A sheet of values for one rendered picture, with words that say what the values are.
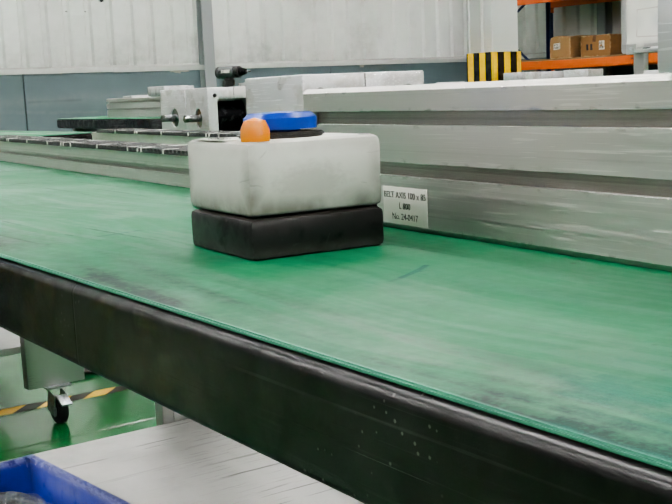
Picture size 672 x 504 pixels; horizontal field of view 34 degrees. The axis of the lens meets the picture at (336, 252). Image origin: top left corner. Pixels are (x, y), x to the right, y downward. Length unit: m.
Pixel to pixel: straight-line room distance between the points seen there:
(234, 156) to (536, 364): 0.27
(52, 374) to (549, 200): 2.58
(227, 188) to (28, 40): 11.80
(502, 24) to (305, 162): 8.43
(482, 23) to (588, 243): 8.66
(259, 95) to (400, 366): 0.49
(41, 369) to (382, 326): 2.67
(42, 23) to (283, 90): 11.71
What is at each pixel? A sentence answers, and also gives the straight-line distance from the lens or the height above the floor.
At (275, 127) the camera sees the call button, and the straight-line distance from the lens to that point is 0.58.
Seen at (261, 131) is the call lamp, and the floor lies 0.84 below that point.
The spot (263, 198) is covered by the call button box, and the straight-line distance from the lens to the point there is 0.55.
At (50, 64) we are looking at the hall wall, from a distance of 12.43.
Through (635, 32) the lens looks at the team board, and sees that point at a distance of 4.34.
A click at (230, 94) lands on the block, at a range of 1.74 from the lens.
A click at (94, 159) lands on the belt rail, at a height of 0.80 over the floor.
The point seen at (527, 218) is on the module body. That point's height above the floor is 0.80.
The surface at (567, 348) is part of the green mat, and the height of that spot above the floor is 0.78.
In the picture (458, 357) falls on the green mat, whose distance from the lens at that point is 0.34.
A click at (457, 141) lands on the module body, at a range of 0.60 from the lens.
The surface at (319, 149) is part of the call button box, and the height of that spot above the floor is 0.83.
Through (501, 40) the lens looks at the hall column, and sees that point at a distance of 8.96.
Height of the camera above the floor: 0.86
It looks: 9 degrees down
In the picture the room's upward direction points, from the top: 3 degrees counter-clockwise
